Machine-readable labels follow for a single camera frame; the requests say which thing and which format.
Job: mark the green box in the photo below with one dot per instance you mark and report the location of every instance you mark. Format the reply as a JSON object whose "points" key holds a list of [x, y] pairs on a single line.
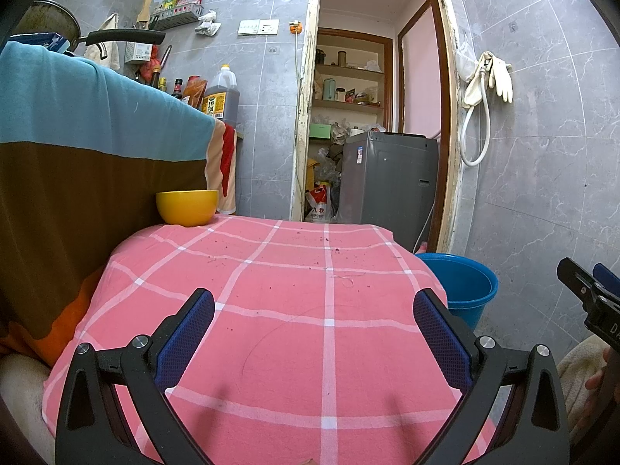
{"points": [[320, 131]]}

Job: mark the wooden door frame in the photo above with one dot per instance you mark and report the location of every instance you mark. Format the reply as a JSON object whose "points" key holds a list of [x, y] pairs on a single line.
{"points": [[445, 106]]}

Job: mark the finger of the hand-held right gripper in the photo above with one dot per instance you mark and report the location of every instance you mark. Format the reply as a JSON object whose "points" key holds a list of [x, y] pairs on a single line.
{"points": [[576, 278], [609, 278]]}

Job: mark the white crumpled rag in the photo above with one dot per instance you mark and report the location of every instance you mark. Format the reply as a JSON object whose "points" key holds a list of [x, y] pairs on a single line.
{"points": [[207, 23]]}

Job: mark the grey washing machine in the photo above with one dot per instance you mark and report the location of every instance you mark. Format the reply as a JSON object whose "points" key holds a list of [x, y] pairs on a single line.
{"points": [[387, 184]]}

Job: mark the white wall switch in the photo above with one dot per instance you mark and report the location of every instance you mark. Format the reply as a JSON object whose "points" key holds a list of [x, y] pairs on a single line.
{"points": [[247, 27]]}

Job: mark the large metal pot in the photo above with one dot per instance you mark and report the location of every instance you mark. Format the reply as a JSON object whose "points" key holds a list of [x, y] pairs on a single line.
{"points": [[46, 19]]}

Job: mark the orange wall plug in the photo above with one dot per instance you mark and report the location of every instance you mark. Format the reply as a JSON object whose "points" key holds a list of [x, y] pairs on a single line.
{"points": [[296, 27]]}

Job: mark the wooden wall shelf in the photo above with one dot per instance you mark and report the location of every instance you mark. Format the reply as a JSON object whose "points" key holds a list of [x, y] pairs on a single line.
{"points": [[351, 70]]}

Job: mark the white red sack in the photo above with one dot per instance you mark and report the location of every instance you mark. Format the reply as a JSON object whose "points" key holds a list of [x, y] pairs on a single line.
{"points": [[319, 206]]}

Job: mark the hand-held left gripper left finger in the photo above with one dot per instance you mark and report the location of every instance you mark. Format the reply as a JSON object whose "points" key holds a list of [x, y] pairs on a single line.
{"points": [[186, 329]]}

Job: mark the orange snack bag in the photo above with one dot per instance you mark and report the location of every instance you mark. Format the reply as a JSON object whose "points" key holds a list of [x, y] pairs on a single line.
{"points": [[197, 92]]}

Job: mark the pink shoe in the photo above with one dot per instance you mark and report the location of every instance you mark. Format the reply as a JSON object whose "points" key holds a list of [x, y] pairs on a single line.
{"points": [[422, 247]]}

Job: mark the blue brown striped towel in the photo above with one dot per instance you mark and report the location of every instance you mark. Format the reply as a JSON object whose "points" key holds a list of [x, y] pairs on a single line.
{"points": [[87, 145]]}

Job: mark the yellow bowl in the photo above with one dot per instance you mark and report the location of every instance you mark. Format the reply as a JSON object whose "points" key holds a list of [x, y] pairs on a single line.
{"points": [[186, 207]]}

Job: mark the person's right hand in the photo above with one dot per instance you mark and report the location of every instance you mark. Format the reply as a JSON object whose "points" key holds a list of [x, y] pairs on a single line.
{"points": [[598, 373]]}

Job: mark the cooking oil bottle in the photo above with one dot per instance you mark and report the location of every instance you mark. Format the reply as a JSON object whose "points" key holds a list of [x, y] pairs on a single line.
{"points": [[221, 99]]}

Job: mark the beige hanging cloth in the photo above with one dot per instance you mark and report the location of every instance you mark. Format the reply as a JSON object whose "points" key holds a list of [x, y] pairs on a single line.
{"points": [[104, 41]]}

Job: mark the white wall socket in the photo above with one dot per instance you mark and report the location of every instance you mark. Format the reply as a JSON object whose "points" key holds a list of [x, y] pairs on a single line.
{"points": [[269, 26]]}

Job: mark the cream rubber glove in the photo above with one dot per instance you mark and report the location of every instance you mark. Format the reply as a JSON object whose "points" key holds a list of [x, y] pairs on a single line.
{"points": [[501, 77], [473, 82]]}

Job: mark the blue plastic bucket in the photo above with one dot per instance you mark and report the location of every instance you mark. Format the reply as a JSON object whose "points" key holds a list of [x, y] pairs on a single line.
{"points": [[467, 286]]}

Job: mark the white utensil holder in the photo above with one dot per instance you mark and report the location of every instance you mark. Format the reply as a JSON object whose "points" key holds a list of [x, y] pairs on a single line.
{"points": [[139, 52]]}

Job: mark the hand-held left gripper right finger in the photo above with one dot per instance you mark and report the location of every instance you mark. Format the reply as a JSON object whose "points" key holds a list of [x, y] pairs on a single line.
{"points": [[441, 329]]}

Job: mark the green thermos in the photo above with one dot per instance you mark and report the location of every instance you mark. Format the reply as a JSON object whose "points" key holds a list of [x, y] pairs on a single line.
{"points": [[329, 89]]}

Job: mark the white rounded object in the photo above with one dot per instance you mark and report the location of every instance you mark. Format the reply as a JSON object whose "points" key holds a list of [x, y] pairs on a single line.
{"points": [[22, 411]]}

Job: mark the pink checked tablecloth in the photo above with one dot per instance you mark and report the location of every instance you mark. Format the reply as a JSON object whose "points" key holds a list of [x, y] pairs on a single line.
{"points": [[271, 329]]}

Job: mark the dark sauce bottle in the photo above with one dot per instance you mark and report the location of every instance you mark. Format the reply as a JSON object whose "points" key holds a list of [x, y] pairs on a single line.
{"points": [[177, 88]]}

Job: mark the wooden brush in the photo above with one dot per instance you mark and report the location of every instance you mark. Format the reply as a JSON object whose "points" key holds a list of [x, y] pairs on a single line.
{"points": [[144, 12]]}

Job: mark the brown canister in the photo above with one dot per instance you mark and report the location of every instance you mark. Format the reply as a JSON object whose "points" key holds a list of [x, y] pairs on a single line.
{"points": [[342, 58]]}

